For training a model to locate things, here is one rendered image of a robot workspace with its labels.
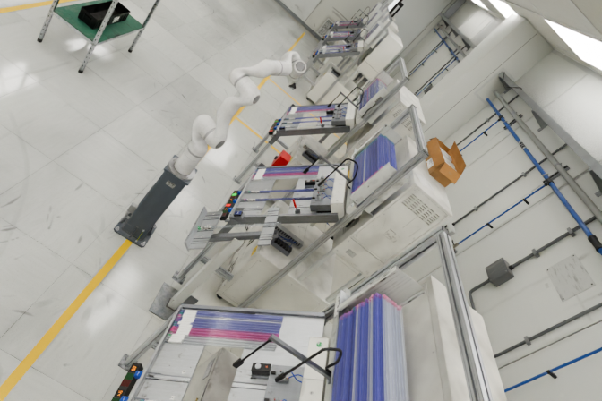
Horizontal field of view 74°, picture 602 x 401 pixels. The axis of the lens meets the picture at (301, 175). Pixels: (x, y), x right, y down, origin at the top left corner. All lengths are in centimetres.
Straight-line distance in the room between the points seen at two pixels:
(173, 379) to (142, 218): 142
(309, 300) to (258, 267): 45
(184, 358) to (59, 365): 90
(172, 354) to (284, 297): 125
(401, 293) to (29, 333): 194
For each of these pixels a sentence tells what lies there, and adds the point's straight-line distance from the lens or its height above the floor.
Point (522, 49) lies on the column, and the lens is 562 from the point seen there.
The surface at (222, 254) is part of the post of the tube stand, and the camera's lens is 252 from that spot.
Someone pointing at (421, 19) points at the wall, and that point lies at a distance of 1105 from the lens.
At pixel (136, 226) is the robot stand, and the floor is 11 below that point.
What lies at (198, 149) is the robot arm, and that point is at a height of 94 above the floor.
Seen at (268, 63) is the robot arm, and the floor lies 164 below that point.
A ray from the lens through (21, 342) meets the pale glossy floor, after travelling 267.
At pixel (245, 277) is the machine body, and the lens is 299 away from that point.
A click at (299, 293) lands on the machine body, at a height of 54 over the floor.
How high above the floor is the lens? 241
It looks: 28 degrees down
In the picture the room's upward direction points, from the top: 45 degrees clockwise
